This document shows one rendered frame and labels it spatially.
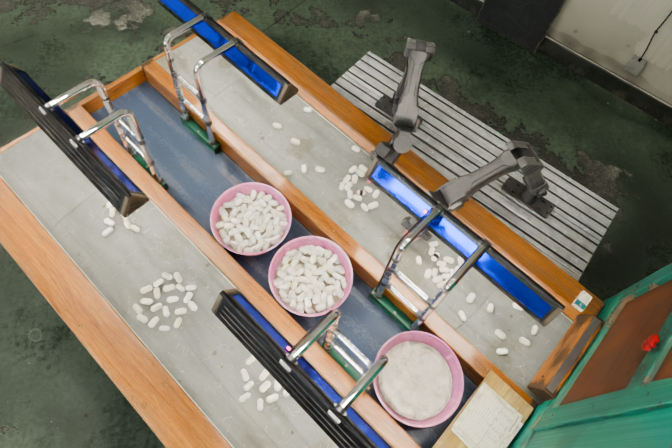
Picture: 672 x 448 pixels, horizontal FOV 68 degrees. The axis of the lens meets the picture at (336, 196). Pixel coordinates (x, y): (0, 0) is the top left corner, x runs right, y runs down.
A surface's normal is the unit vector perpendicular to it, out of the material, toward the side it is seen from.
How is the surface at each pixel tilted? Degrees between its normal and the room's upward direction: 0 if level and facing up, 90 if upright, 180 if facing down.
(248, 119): 0
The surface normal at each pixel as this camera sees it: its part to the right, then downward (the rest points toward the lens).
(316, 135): 0.08, -0.49
